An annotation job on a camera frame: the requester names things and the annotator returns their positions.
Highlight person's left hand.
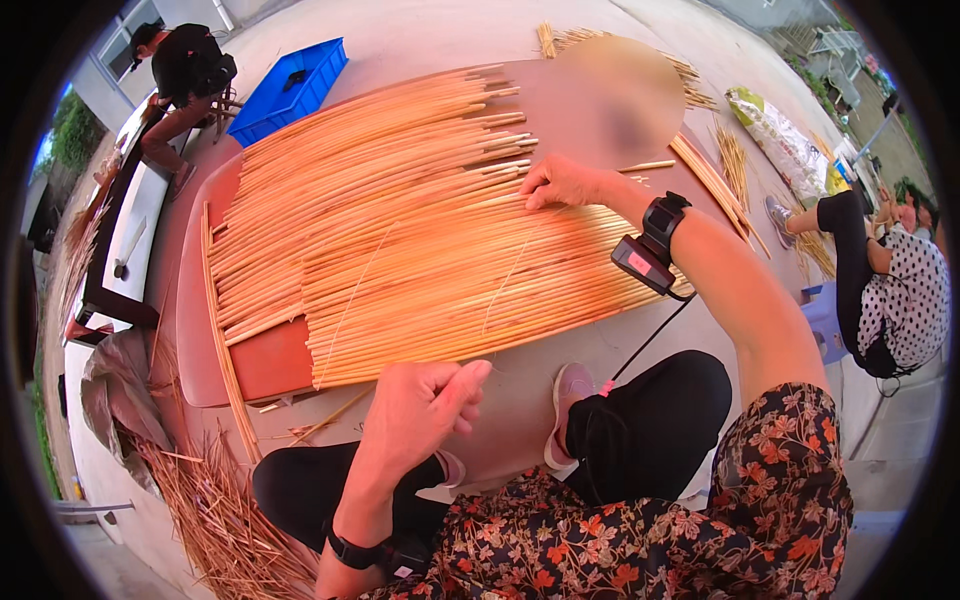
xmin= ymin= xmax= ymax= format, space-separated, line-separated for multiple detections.
xmin=358 ymin=359 xmax=495 ymax=475

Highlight person's right hand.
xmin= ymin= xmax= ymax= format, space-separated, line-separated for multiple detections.
xmin=519 ymin=154 xmax=640 ymax=216

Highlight woven reed mat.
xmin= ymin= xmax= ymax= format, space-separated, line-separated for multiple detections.
xmin=302 ymin=183 xmax=695 ymax=391

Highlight black wrist band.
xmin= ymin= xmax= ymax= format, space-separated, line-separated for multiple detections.
xmin=610 ymin=191 xmax=695 ymax=301
xmin=324 ymin=521 xmax=434 ymax=583

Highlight long bundle of reeds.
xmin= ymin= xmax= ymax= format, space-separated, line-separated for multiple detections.
xmin=669 ymin=133 xmax=774 ymax=260

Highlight red board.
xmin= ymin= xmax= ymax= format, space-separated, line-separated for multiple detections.
xmin=176 ymin=56 xmax=753 ymax=410

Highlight small heap of reeds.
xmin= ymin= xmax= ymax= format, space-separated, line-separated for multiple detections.
xmin=711 ymin=120 xmax=753 ymax=213

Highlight long single reed stalk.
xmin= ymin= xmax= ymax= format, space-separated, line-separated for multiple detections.
xmin=200 ymin=202 xmax=262 ymax=465

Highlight white and green sack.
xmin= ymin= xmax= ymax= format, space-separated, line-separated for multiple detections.
xmin=724 ymin=86 xmax=852 ymax=202

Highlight heap of straw scraps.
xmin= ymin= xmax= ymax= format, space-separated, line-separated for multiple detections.
xmin=138 ymin=330 xmax=320 ymax=600

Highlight row of loose reeds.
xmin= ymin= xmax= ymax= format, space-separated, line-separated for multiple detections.
xmin=207 ymin=63 xmax=541 ymax=348

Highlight person's legs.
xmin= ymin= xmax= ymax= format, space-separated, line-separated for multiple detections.
xmin=252 ymin=350 xmax=734 ymax=558

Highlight scattered reeds heap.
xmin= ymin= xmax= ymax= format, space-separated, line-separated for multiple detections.
xmin=780 ymin=191 xmax=838 ymax=282

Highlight blue plastic stool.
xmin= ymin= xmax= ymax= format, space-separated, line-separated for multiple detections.
xmin=799 ymin=281 xmax=852 ymax=367

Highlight grey crumpled sack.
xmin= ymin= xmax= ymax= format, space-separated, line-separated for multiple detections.
xmin=80 ymin=327 xmax=175 ymax=492

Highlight person's body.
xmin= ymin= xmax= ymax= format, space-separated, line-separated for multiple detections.
xmin=360 ymin=382 xmax=856 ymax=600

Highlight blue plastic crate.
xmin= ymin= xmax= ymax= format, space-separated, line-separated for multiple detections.
xmin=227 ymin=37 xmax=350 ymax=149

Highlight wooden mallet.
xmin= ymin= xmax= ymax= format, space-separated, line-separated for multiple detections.
xmin=112 ymin=216 xmax=149 ymax=280

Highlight black table with white top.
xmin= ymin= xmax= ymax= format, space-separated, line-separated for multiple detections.
xmin=75 ymin=90 xmax=198 ymax=331

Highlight thin white string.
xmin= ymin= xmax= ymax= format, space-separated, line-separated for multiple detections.
xmin=318 ymin=223 xmax=395 ymax=387
xmin=480 ymin=232 xmax=534 ymax=336

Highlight thin black cable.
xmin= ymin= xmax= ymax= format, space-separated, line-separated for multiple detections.
xmin=609 ymin=294 xmax=699 ymax=385

